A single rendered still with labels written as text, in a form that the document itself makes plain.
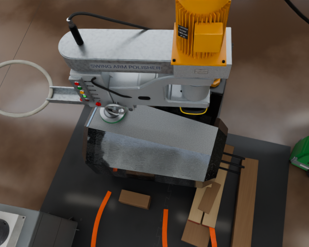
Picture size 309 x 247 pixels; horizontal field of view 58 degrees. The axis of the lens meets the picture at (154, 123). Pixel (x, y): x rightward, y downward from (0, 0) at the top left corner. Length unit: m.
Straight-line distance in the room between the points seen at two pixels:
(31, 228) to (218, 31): 1.84
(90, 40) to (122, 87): 0.36
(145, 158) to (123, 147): 0.20
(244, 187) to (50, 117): 2.35
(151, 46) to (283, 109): 2.24
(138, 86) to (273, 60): 2.39
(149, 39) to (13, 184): 2.44
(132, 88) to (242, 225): 1.71
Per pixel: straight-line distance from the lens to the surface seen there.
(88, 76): 1.73
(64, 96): 2.27
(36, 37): 4.48
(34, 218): 2.32
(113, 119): 2.28
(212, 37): 1.26
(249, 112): 3.36
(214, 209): 2.71
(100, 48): 1.61
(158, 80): 1.66
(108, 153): 2.39
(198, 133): 2.22
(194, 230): 2.77
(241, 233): 2.84
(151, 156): 2.26
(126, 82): 1.80
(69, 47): 1.67
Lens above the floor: 2.90
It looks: 64 degrees down
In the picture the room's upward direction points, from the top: 12 degrees counter-clockwise
